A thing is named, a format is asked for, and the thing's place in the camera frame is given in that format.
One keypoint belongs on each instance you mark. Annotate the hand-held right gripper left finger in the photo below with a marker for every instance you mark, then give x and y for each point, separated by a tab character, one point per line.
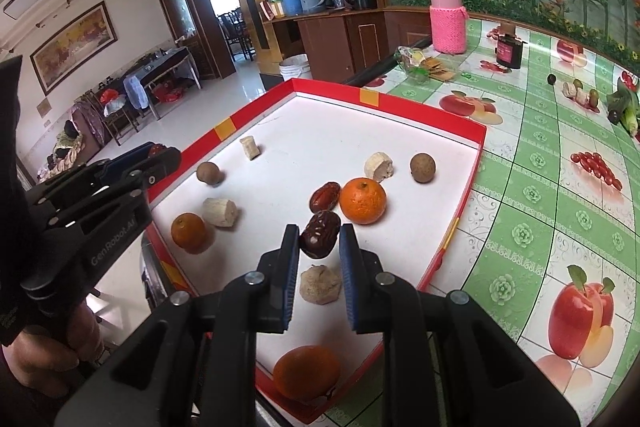
289	277

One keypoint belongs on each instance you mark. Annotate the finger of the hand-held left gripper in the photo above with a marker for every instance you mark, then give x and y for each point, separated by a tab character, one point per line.
160	167
122	161

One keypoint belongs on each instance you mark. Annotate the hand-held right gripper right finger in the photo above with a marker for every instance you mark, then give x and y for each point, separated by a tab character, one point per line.
350	277

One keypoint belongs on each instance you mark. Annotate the dark red date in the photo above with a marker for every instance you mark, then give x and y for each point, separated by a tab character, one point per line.
320	234
157	150
325	197

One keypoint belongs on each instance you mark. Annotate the round beige lump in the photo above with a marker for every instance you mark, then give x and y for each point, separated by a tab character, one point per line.
321	284

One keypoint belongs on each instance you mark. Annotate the small orange mandarin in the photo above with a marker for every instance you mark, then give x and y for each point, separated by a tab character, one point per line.
189	232
306	373
363	201

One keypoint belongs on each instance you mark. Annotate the pale beige chunk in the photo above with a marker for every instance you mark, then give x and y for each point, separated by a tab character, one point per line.
378	166
220	212
250	147

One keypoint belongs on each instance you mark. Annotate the red-rimmed white tray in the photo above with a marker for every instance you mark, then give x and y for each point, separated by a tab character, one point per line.
310	137

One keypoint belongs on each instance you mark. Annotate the person's left hand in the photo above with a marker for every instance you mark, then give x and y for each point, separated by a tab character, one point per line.
50	357

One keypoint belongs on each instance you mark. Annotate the wooden chair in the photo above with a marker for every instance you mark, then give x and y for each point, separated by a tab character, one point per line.
117	117

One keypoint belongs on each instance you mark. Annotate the pile of clothes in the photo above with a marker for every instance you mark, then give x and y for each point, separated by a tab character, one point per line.
65	149

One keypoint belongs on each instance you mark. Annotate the red plastic bag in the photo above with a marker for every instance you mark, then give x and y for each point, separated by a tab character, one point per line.
167	94

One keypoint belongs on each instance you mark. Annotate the dark dining table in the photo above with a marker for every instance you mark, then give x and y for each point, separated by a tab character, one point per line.
160	69

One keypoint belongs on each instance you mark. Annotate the white bucket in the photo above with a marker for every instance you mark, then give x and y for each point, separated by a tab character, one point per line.
295	68

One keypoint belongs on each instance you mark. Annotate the green checkered printed tablecloth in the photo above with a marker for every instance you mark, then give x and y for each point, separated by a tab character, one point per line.
530	227

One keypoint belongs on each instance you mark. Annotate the wooden cabinet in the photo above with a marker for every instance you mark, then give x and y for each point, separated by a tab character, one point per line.
340	44

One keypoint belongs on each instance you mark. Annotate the clear plastic wrapper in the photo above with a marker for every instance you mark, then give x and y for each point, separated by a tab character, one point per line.
412	59

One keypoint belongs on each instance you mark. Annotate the pink knitted-sleeve bottle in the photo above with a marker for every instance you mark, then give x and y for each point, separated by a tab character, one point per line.
448	24

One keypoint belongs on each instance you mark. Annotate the dark jar with pink label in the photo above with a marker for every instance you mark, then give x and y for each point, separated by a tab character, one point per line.
509	52

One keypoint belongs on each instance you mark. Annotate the small dark round fruit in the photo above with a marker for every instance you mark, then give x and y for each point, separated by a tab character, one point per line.
551	79

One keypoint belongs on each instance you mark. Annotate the dark round item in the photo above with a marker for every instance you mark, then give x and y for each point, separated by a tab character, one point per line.
613	114

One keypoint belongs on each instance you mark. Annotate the framed wall painting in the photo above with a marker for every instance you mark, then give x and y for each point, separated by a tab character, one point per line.
75	42

